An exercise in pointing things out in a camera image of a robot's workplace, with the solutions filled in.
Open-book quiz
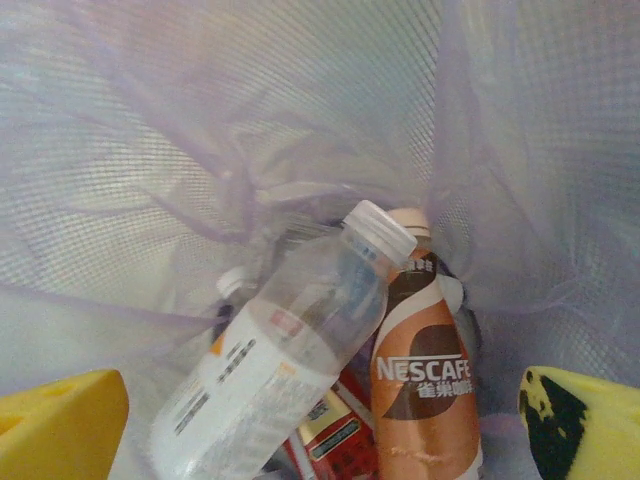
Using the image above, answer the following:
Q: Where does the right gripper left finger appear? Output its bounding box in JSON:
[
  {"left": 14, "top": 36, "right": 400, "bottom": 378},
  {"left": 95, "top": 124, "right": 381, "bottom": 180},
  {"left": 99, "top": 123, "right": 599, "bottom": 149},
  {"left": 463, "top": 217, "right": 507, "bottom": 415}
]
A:
[{"left": 0, "top": 368, "right": 130, "bottom": 480}]

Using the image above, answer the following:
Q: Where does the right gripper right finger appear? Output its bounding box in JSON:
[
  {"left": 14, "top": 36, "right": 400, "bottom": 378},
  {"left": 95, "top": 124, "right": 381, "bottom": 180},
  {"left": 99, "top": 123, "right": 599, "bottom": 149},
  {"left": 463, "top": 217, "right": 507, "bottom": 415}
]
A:
[{"left": 517, "top": 365, "right": 640, "bottom": 480}]

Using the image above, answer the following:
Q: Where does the brown Nescafe coffee bottle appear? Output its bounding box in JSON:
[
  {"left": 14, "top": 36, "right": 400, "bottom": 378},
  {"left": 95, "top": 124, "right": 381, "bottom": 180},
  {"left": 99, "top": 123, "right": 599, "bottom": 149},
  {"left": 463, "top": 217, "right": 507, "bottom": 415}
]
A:
[{"left": 369, "top": 207, "right": 484, "bottom": 480}]

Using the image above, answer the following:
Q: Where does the white label clear bottle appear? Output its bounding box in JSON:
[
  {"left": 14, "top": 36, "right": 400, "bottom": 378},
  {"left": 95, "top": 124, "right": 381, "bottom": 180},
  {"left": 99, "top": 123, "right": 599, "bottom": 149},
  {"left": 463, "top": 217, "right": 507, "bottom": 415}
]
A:
[{"left": 149, "top": 199, "right": 419, "bottom": 480}]

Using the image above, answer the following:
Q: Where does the clear bottle white cap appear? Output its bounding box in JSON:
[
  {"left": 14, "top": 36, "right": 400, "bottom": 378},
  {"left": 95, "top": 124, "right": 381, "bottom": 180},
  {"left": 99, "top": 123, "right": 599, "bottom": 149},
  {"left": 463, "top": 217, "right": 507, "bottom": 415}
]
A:
[{"left": 215, "top": 267, "right": 259, "bottom": 311}]

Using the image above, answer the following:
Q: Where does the red gold tea bottle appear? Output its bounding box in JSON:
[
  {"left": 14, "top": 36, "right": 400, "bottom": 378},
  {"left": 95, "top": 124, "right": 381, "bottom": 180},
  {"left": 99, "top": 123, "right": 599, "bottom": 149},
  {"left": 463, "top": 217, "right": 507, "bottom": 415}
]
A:
[{"left": 272, "top": 374, "right": 376, "bottom": 480}]

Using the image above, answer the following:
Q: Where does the translucent plastic trash bin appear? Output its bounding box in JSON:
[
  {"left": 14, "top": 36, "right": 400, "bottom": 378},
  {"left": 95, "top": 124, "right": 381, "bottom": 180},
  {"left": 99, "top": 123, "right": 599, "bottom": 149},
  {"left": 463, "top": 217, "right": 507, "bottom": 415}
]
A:
[{"left": 0, "top": 0, "right": 640, "bottom": 480}]

